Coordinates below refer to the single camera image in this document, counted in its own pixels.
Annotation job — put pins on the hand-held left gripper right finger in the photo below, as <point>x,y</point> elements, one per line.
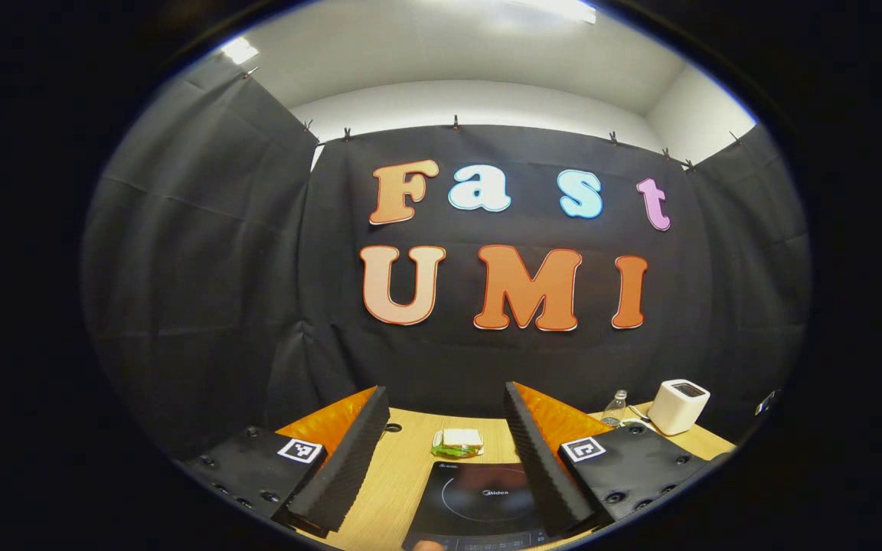
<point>537,459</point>

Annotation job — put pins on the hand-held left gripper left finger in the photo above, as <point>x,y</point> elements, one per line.
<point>353,463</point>

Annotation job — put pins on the black induction cooktop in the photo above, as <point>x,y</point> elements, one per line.
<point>472,513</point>

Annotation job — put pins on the sandwich with green lettuce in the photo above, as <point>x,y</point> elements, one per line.
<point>462,438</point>

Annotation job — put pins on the clear plastic water bottle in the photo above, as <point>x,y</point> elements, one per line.
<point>614,409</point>

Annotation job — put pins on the black backdrop cloth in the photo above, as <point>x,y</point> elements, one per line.
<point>487,367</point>

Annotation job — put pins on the white toaster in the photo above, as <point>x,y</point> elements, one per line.
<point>674,413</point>

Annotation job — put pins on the ceiling light panel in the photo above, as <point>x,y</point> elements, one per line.
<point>240,50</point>
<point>556,9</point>

